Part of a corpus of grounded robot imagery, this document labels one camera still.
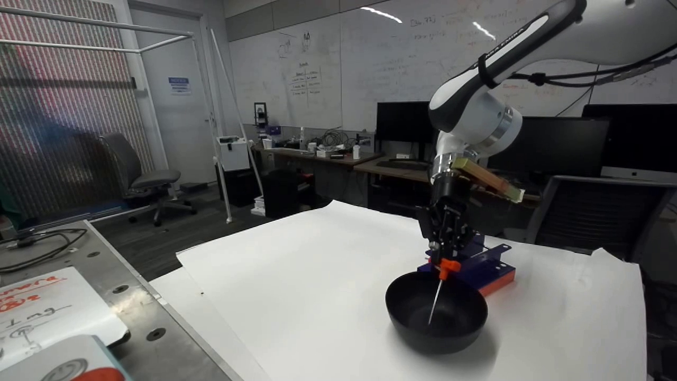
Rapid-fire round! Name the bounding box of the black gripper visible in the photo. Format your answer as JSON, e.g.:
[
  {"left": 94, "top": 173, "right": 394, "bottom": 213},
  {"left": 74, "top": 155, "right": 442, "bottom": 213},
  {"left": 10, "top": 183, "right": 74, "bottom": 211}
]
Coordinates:
[{"left": 415, "top": 198, "right": 476, "bottom": 267}]

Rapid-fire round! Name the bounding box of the black bowl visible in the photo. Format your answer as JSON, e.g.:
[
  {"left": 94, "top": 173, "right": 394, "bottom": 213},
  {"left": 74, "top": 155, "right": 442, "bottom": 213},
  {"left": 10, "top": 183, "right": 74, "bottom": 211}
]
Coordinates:
[{"left": 382, "top": 269, "right": 491, "bottom": 356}]

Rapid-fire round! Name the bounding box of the black computer monitor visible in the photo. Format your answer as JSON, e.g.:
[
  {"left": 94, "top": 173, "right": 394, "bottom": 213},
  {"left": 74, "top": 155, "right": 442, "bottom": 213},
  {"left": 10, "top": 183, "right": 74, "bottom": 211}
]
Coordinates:
[{"left": 371, "top": 99, "right": 444, "bottom": 163}]

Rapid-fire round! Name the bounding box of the white paper table cover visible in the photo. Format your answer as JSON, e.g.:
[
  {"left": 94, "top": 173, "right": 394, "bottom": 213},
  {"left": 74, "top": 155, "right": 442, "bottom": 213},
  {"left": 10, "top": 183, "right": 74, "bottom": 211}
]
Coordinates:
[{"left": 147, "top": 198, "right": 650, "bottom": 381}]

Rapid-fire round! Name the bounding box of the wooden desk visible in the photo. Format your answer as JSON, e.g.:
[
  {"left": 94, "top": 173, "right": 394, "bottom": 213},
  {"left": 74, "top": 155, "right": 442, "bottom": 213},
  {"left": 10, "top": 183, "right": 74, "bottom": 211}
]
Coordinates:
[{"left": 252, "top": 142, "right": 434, "bottom": 185}]

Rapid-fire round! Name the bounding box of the black mesh chair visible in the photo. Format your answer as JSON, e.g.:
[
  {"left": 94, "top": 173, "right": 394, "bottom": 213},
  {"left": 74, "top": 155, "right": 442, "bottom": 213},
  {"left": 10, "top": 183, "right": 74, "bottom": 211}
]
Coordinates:
[{"left": 522, "top": 173, "right": 677, "bottom": 265}]

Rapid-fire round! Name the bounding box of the wide black monitor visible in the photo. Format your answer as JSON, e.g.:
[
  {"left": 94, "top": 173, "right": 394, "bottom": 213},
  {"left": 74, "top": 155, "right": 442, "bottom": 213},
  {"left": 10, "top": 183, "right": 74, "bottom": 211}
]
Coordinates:
[{"left": 485, "top": 114, "right": 613, "bottom": 191}]

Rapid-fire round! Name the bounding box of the black monitor with white base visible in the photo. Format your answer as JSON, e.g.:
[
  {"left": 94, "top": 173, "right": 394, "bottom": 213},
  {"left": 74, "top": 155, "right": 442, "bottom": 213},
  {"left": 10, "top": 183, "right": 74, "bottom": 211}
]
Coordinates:
[{"left": 579, "top": 101, "right": 677, "bottom": 180}]

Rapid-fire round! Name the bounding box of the white door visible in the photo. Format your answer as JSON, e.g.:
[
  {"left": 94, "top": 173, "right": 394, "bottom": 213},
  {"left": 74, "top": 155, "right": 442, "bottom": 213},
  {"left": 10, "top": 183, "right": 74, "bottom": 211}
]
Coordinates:
[{"left": 128, "top": 3, "right": 221, "bottom": 191}]

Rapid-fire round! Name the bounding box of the grey metal table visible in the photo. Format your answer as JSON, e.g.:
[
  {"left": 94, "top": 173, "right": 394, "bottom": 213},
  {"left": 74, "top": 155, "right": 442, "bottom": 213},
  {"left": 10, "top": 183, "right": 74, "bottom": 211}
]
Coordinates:
[{"left": 0, "top": 217, "right": 242, "bottom": 381}]

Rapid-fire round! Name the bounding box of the grey office chair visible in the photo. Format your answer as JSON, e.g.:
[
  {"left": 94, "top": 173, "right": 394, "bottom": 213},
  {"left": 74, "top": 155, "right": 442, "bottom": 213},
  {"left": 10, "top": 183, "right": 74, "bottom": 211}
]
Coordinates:
[{"left": 97, "top": 130, "right": 201, "bottom": 228}]

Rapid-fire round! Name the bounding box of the white and red label object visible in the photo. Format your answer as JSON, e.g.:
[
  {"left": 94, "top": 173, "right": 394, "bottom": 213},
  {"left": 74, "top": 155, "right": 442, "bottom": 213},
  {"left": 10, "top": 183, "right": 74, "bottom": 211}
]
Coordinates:
[{"left": 0, "top": 331, "right": 132, "bottom": 381}]

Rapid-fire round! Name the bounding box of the white sheet with handwriting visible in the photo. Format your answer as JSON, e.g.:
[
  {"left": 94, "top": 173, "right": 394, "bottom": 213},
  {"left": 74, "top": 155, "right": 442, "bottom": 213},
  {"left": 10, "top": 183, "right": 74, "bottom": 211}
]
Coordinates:
[{"left": 0, "top": 265, "right": 130, "bottom": 373}]

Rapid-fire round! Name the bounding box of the tan wrist camera mount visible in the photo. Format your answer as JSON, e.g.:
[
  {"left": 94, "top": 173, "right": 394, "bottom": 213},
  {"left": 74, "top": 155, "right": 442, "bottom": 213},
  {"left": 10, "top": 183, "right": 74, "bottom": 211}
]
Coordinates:
[{"left": 452, "top": 155, "right": 528, "bottom": 205}]

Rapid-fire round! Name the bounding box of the black wall device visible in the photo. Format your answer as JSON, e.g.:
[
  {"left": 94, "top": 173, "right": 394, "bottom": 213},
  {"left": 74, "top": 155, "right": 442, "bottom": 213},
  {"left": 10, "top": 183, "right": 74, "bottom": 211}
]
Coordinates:
[{"left": 252, "top": 99, "right": 271, "bottom": 130}]

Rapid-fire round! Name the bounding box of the white pipe frame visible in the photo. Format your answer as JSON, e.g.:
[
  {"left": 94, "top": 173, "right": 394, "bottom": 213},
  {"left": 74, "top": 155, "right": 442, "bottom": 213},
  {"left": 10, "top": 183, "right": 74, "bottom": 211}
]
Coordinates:
[{"left": 0, "top": 3, "right": 269, "bottom": 227}]

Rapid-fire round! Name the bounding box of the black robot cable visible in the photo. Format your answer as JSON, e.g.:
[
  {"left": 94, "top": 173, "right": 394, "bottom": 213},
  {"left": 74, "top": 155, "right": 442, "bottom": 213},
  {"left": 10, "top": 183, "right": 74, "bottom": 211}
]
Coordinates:
[{"left": 506, "top": 40, "right": 677, "bottom": 90}]

